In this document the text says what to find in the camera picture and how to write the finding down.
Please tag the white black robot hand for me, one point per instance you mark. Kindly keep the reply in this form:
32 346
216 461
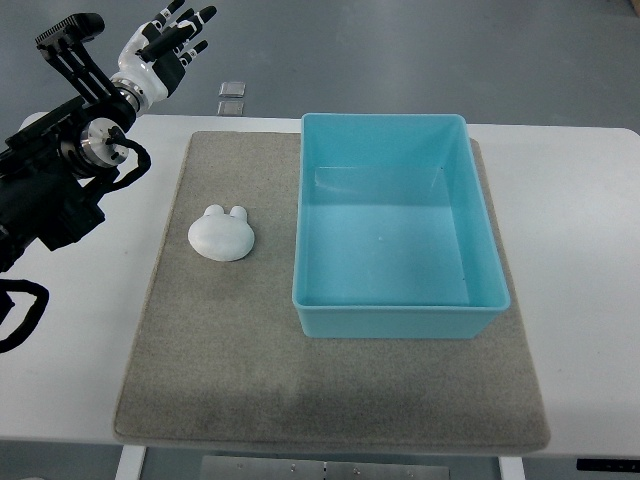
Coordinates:
154 61

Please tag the white bunny toy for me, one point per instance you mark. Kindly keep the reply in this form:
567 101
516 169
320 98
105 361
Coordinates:
222 236

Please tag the blue plastic box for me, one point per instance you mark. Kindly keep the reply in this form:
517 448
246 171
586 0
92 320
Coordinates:
394 238

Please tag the upper floor socket plate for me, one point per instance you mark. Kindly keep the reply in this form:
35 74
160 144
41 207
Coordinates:
232 89

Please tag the floor socket plate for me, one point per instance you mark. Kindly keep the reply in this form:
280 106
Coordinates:
232 89
230 108

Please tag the lower floor socket plate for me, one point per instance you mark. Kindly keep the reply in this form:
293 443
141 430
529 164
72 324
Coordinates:
230 108

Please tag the grey felt mat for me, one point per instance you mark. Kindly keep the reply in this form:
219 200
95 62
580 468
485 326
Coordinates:
220 360

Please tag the left white table leg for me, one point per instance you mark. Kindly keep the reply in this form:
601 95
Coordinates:
131 463

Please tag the white table leg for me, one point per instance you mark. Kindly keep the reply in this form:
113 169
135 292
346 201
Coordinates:
131 463
511 468

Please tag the right white table leg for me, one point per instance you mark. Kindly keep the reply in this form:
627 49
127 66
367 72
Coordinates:
511 468

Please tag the black table control panel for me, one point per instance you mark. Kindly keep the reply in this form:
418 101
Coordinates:
608 465

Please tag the metal table frame plate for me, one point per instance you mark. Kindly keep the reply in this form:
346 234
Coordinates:
226 467

